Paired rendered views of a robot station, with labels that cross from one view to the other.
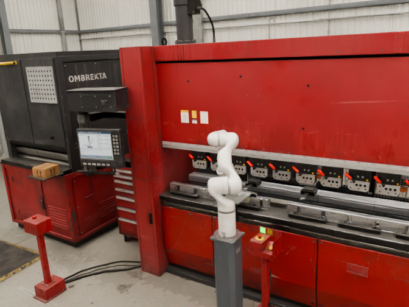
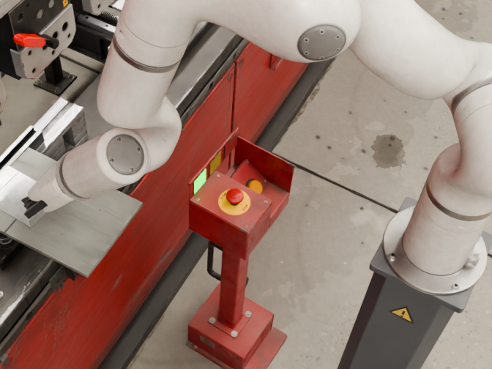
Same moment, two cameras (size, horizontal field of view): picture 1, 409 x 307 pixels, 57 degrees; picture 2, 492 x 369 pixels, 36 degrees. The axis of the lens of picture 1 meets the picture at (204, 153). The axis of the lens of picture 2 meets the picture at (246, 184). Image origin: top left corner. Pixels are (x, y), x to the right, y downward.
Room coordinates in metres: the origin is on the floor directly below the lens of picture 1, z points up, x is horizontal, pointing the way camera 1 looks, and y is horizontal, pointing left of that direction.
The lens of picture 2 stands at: (2.83, 0.57, 2.17)
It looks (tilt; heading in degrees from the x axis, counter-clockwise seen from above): 53 degrees down; 261
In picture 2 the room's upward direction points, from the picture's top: 5 degrees clockwise
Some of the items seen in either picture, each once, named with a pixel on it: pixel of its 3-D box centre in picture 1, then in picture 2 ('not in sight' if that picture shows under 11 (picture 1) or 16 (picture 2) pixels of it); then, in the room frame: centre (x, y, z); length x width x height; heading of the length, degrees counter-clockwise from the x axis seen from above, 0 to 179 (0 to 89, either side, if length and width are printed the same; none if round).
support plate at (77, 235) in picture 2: (235, 197); (56, 209); (3.05, -0.25, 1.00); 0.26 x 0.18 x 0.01; 148
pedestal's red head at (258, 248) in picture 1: (265, 242); (241, 193); (2.68, -0.45, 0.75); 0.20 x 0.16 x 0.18; 54
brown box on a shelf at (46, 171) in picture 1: (44, 170); not in sight; (3.98, 1.77, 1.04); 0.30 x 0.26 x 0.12; 57
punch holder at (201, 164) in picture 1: (201, 158); not in sight; (3.40, 0.03, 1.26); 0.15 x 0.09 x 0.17; 58
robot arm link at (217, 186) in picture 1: (221, 194); (489, 160); (2.37, -0.10, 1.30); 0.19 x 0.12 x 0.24; 88
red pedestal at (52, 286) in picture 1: (43, 256); not in sight; (3.23, 1.59, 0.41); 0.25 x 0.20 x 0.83; 148
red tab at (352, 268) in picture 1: (356, 270); (284, 46); (2.50, -1.11, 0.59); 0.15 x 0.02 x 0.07; 58
